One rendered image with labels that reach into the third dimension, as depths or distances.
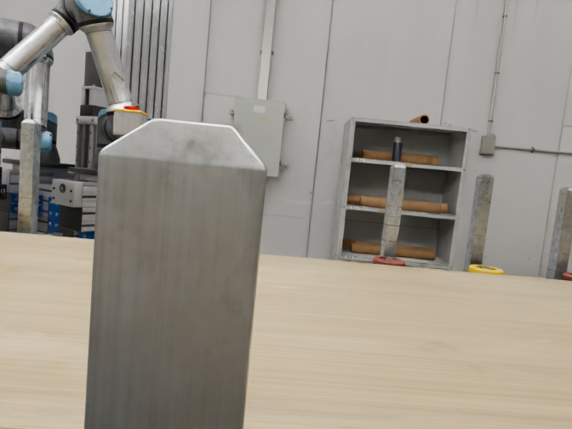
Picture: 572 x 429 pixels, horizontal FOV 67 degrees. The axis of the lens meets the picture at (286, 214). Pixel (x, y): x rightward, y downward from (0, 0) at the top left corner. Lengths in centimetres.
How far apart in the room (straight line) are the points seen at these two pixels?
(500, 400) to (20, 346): 47
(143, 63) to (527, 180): 320
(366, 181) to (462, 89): 109
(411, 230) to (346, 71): 144
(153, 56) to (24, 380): 183
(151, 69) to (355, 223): 225
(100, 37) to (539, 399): 154
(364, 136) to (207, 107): 135
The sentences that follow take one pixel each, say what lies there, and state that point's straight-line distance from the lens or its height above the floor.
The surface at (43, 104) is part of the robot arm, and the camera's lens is 186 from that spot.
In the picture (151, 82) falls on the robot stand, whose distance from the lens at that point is 213.
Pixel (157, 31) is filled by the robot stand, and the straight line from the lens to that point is 220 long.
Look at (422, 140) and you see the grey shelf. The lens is 384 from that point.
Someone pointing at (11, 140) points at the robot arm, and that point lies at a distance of 181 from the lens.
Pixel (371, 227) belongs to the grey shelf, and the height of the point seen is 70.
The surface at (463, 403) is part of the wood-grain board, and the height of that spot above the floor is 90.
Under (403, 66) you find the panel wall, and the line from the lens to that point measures 390.
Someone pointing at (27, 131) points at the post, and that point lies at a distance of 134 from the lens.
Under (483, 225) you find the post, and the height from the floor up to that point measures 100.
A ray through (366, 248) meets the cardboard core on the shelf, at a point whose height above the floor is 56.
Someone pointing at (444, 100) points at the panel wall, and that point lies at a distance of 394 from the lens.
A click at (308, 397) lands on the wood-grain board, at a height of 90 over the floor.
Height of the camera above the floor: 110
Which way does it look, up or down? 6 degrees down
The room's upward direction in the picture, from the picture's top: 6 degrees clockwise
